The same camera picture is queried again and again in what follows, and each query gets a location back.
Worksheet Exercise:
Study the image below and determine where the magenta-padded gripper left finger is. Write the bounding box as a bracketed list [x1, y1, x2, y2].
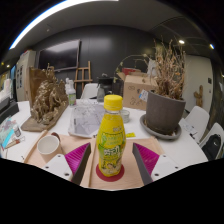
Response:
[41, 142, 92, 186]

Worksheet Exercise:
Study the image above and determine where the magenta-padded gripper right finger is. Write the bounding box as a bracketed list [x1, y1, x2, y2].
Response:
[131, 142, 183, 186]

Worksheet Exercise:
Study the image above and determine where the yellow drink bottle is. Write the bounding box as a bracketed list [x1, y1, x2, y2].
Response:
[95, 94, 127, 178]

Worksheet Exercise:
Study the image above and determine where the beige wooden board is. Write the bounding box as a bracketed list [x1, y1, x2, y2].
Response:
[22, 129, 166, 191]

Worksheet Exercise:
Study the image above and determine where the beige paper cup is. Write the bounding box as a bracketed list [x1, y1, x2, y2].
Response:
[36, 134, 61, 155]

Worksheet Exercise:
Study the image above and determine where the grey plant saucer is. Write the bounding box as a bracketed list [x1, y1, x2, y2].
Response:
[139, 113, 183, 140]

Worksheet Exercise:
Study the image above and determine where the small glass jar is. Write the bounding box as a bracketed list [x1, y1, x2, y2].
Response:
[119, 108, 131, 124]

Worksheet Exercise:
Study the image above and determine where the dried plant in grey pot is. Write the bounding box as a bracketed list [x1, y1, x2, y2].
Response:
[145, 38, 188, 135]

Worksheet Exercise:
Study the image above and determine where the wooden paintbrush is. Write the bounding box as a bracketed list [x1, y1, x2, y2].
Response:
[4, 135, 26, 150]

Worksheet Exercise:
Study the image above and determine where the clear spray bottle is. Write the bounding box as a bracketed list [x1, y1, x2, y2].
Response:
[67, 79, 78, 107]

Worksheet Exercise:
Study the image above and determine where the small paint jar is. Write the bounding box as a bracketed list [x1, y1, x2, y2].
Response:
[12, 123, 23, 138]

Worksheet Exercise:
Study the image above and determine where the white plastic chair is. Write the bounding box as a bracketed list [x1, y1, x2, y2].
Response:
[199, 122, 224, 161]
[80, 82, 100, 100]
[184, 105, 210, 136]

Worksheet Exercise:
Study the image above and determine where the black backpack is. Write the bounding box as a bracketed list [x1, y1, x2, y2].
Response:
[202, 133, 223, 160]

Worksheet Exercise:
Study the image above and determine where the golden sculpture on wooden base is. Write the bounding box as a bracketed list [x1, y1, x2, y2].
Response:
[20, 64, 70, 133]

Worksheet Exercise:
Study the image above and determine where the grey translucent bottle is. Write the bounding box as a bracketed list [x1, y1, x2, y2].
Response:
[96, 83, 106, 103]

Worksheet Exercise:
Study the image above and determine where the brown cardboard box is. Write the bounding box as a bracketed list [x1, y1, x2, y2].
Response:
[116, 71, 159, 111]

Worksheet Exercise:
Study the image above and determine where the wooden figure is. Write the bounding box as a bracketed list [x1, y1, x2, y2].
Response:
[193, 84, 204, 108]

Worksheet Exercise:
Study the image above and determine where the black box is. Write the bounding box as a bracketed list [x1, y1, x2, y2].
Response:
[0, 96, 20, 124]

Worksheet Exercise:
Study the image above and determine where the wooden easel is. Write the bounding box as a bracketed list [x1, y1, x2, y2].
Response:
[73, 60, 94, 92]

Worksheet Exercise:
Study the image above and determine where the red box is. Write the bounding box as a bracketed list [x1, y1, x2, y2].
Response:
[121, 67, 143, 76]

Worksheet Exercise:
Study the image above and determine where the long ceiling strip light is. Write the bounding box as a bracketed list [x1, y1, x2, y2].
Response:
[9, 0, 119, 50]

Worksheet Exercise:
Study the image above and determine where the black wall screen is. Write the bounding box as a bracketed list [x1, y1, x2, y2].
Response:
[35, 39, 82, 72]

